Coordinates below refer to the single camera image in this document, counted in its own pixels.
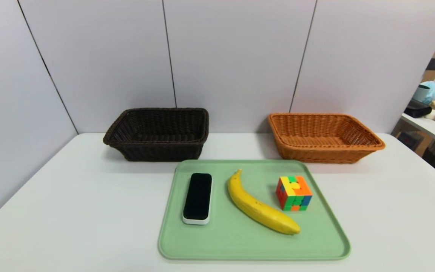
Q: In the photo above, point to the yellow banana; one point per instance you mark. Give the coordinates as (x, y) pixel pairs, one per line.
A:
(255, 207)

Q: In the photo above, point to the colourful puzzle cube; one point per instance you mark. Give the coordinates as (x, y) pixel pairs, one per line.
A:
(295, 192)

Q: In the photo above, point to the dark brown wicker basket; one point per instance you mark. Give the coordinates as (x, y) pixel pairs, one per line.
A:
(157, 151)

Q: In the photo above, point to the orange wicker basket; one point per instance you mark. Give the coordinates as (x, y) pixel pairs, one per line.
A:
(315, 153)

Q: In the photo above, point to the black and white board eraser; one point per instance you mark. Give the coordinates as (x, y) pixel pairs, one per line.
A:
(198, 196)

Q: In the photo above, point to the light green plastic tray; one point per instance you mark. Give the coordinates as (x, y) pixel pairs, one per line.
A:
(240, 241)

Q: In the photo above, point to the dark box under side table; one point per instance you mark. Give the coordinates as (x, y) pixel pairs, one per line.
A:
(410, 139)

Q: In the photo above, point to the black pouch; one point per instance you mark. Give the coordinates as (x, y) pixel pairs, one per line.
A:
(417, 109)

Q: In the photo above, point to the teal cup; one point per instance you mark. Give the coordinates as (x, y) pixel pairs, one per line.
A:
(420, 93)

